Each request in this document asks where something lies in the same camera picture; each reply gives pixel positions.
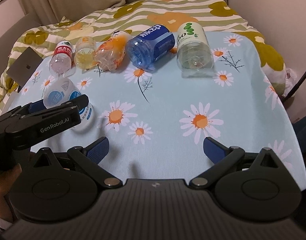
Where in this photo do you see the white blue label bottle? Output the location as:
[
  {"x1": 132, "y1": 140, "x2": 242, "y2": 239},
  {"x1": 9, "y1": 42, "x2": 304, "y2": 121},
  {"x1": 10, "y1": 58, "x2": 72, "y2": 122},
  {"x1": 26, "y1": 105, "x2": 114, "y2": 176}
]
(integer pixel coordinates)
[{"x1": 43, "y1": 77, "x2": 95, "y2": 133}]

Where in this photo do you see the green striped floral duvet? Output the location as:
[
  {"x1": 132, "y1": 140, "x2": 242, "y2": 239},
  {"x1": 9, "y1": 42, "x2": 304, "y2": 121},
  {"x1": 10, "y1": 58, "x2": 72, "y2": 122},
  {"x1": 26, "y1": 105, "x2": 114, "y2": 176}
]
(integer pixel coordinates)
[{"x1": 0, "y1": 0, "x2": 286, "y2": 119}]

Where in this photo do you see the green white label bottle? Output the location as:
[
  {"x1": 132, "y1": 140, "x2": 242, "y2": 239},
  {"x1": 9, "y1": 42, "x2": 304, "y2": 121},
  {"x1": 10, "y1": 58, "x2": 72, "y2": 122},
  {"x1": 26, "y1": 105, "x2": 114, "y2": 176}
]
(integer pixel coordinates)
[{"x1": 177, "y1": 22, "x2": 214, "y2": 77}]

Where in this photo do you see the person's left hand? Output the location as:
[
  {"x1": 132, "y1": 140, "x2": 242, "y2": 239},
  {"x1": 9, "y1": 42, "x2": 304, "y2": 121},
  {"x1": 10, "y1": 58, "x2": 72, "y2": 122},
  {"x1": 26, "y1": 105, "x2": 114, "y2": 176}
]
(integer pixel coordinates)
[{"x1": 0, "y1": 164, "x2": 22, "y2": 223}]

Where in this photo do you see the light blue daisy cloth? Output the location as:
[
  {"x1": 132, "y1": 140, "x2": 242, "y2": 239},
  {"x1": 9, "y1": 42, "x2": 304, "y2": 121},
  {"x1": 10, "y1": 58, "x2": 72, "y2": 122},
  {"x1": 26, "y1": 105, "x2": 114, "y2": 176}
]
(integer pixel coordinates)
[{"x1": 0, "y1": 31, "x2": 306, "y2": 192}]

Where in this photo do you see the yellow drink bottle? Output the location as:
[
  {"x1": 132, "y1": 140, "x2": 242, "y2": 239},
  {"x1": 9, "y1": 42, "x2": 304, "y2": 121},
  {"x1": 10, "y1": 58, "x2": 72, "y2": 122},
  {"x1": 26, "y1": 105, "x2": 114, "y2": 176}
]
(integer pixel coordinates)
[{"x1": 74, "y1": 36, "x2": 97, "y2": 70}]

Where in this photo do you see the grey laptop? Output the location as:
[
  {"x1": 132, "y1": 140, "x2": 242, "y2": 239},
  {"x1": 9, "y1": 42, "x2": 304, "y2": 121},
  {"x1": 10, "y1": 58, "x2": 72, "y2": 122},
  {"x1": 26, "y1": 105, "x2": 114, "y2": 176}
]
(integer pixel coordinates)
[{"x1": 6, "y1": 47, "x2": 43, "y2": 87}]

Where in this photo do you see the red label water bottle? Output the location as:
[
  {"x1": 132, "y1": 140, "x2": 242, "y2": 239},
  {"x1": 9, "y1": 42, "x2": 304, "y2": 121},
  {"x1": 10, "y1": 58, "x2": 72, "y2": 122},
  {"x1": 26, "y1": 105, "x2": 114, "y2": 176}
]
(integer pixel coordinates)
[{"x1": 49, "y1": 40, "x2": 74, "y2": 78}]

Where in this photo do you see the black cable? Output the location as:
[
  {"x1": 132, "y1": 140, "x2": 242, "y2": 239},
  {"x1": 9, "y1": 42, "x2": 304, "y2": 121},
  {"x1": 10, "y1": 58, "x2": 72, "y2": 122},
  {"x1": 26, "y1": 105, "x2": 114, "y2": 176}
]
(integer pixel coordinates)
[{"x1": 282, "y1": 60, "x2": 306, "y2": 103}]

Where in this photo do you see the orange label crumpled bottle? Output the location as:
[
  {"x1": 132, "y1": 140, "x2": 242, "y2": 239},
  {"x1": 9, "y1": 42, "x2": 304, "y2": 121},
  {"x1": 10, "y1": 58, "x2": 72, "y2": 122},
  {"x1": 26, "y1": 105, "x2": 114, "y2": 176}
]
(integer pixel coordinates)
[{"x1": 94, "y1": 31, "x2": 132, "y2": 72}]

